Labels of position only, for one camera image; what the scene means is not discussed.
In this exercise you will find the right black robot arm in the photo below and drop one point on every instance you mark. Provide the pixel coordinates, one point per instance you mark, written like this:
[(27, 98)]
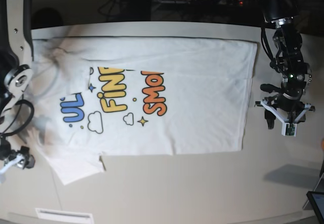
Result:
[(16, 74)]

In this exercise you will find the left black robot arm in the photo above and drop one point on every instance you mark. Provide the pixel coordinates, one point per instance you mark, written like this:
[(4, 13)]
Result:
[(288, 61)]

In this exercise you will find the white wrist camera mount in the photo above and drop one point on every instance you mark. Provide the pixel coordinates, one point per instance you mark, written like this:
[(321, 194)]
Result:
[(289, 122), (19, 161)]

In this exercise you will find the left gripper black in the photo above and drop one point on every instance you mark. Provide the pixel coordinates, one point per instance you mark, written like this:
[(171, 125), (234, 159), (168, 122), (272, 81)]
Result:
[(293, 108)]

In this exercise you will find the white paper label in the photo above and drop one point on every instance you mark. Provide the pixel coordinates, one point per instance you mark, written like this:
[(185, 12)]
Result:
[(64, 216)]

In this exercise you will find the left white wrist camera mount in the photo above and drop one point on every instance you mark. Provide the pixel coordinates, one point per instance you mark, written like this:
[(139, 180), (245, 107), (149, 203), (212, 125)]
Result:
[(289, 122)]

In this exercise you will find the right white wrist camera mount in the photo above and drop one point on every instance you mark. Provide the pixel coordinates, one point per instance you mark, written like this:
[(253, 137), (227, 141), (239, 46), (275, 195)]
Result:
[(19, 161)]

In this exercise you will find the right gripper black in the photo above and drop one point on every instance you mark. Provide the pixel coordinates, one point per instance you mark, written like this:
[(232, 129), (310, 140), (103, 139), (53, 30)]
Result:
[(30, 160)]

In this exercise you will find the white printed T-shirt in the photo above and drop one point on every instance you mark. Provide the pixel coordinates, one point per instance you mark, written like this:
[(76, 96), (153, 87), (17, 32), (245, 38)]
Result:
[(104, 96)]

